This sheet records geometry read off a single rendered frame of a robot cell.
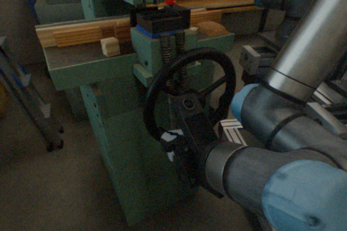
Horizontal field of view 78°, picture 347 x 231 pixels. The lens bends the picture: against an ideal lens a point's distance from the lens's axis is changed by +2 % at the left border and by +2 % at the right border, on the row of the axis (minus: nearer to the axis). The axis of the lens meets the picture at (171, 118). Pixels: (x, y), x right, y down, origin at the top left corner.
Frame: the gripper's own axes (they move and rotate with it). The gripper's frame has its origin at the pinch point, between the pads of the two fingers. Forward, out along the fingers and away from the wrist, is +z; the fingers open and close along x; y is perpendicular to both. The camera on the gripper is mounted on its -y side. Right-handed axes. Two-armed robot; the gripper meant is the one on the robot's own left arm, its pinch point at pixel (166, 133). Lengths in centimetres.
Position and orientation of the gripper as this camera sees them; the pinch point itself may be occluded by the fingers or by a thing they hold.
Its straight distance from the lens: 49.7
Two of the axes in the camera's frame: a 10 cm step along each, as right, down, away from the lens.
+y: 2.4, 9.5, 1.9
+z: -4.3, -0.7, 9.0
